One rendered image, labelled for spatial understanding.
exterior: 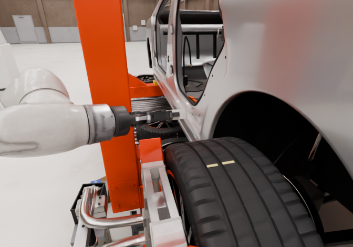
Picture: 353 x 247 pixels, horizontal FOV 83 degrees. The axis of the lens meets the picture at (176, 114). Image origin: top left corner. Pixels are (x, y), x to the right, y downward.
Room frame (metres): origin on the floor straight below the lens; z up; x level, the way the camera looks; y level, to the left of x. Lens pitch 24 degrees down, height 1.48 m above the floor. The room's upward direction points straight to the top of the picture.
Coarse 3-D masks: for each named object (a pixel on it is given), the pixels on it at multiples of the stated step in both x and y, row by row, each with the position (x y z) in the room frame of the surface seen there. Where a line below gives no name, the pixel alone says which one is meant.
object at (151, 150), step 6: (156, 138) 0.59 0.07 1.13; (144, 144) 0.57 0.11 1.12; (150, 144) 0.57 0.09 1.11; (156, 144) 0.57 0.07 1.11; (144, 150) 0.55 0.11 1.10; (150, 150) 0.56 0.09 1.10; (156, 150) 0.56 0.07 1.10; (162, 150) 0.57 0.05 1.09; (144, 156) 0.54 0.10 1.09; (150, 156) 0.54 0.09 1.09; (156, 156) 0.54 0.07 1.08; (162, 156) 0.55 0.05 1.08; (144, 162) 0.53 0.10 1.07
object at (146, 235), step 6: (144, 228) 0.34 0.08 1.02; (138, 234) 0.32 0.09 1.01; (144, 234) 0.32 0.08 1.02; (120, 240) 0.31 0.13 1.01; (126, 240) 0.31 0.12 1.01; (132, 240) 0.31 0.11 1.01; (138, 240) 0.31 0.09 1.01; (144, 240) 0.31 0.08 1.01; (150, 240) 0.31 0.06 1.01; (102, 246) 0.29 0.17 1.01; (108, 246) 0.29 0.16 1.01; (114, 246) 0.29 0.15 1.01; (120, 246) 0.30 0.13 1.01; (126, 246) 0.30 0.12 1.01; (132, 246) 0.30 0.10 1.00; (150, 246) 0.31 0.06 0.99
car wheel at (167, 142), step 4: (164, 140) 1.58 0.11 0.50; (168, 140) 1.58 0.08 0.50; (172, 140) 1.58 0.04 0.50; (176, 140) 1.58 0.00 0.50; (180, 140) 1.58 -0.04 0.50; (184, 140) 1.58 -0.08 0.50; (188, 140) 1.58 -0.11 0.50; (164, 144) 1.52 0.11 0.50; (168, 144) 1.52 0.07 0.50; (164, 148) 1.50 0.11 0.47
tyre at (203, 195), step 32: (192, 160) 0.40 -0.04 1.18; (224, 160) 0.40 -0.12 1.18; (256, 160) 0.40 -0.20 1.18; (192, 192) 0.31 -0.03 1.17; (224, 192) 0.31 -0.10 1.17; (256, 192) 0.32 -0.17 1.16; (288, 192) 0.32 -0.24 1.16; (192, 224) 0.28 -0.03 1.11; (224, 224) 0.25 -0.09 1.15; (256, 224) 0.25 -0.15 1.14; (288, 224) 0.26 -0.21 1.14
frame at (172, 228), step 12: (144, 168) 0.44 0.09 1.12; (156, 168) 0.44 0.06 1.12; (144, 180) 0.39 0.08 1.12; (156, 180) 0.59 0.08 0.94; (168, 180) 0.39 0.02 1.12; (168, 192) 0.35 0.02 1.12; (156, 204) 0.32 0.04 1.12; (168, 204) 0.32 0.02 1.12; (156, 216) 0.29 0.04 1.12; (168, 216) 0.31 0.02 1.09; (156, 228) 0.26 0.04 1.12; (168, 228) 0.26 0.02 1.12; (180, 228) 0.26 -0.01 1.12; (156, 240) 0.24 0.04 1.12; (168, 240) 0.24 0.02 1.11; (180, 240) 0.25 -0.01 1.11
